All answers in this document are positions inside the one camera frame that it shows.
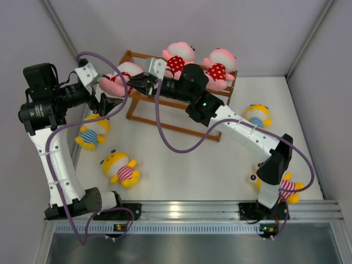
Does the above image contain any pink red-dotted toy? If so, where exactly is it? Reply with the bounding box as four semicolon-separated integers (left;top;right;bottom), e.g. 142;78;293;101
202;48;237;91
99;62;143;97
162;42;195;74

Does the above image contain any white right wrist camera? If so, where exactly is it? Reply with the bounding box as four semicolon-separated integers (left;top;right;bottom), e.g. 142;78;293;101
144;57;167;80

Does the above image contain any brown wooden shelf rack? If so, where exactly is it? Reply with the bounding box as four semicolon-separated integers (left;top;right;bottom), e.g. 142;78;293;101
119;50;238;138

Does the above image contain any perforated grey cable duct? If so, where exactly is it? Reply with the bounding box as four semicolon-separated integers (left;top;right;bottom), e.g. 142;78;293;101
53;222;335;234

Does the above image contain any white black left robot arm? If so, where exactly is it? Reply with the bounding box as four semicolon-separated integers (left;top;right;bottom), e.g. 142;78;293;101
18;59;124;220

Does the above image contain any aluminium front rail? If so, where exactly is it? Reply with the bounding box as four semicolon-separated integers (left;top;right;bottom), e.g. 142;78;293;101
43;200;344;222

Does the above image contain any yellow pink-striped toy right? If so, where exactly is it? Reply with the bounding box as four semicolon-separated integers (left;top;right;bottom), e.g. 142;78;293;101
245;163;305;204

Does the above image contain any yellow pink-striped toy left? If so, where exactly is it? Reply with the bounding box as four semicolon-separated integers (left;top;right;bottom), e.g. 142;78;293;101
100;149;141;189

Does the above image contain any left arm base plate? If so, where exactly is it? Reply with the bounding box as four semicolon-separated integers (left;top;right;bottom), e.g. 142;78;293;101
93;202;142;221

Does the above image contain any yellow blue-striped toy left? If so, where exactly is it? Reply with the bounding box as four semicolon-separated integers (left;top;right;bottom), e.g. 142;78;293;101
75;118;110;150

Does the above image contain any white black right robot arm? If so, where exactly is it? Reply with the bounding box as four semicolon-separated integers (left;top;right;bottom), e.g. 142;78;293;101
128;64;293;220

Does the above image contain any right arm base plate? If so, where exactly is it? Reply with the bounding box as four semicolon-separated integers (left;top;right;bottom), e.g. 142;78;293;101
239;201;290;222

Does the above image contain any yellow blue-striped toy right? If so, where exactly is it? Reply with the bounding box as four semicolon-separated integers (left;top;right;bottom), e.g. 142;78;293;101
244;104;272;128

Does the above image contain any yellow pink-striped toy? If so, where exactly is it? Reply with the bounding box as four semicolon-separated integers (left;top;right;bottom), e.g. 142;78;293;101
245;163;305;204
100;149;141;189

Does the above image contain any yellow blue-striped toy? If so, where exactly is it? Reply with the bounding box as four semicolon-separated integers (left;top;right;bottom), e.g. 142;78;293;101
75;118;110;150
244;104;272;128

